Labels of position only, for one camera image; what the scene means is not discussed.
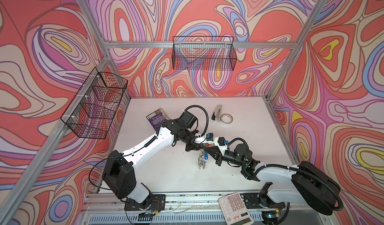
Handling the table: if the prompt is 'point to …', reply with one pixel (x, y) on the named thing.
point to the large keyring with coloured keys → (202, 158)
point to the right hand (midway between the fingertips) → (207, 151)
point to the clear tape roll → (226, 118)
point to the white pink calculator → (234, 210)
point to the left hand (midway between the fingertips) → (204, 144)
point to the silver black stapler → (217, 115)
